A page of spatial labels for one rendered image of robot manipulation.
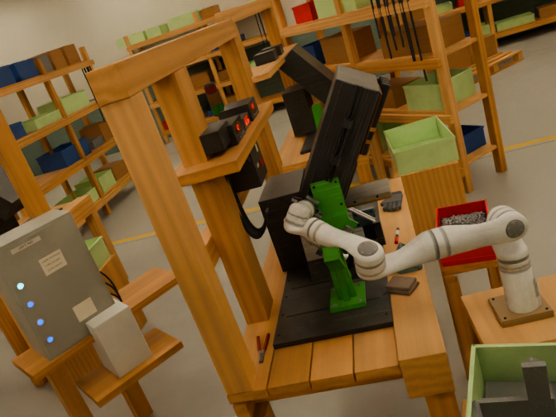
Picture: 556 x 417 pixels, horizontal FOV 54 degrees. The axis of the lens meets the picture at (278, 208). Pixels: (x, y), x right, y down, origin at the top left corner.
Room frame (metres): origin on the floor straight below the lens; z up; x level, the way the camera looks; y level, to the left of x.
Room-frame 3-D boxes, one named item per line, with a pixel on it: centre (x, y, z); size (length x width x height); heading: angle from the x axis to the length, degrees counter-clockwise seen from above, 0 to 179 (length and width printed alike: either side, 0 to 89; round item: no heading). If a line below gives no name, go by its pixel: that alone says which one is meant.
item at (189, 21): (11.09, 0.33, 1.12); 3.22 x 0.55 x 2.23; 74
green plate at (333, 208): (2.03, -0.21, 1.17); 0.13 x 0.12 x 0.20; 166
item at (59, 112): (7.50, 2.45, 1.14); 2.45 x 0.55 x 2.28; 164
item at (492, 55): (8.17, -3.50, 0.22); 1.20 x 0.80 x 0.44; 114
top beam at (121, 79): (2.19, 0.13, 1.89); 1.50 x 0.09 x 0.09; 166
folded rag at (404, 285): (1.70, -0.33, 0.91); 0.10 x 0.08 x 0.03; 44
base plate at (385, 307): (2.11, -0.16, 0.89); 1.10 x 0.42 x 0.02; 166
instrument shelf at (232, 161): (2.18, 0.09, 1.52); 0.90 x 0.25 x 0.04; 166
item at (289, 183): (2.25, -0.05, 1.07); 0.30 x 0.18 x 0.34; 166
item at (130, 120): (2.19, 0.13, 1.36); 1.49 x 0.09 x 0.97; 166
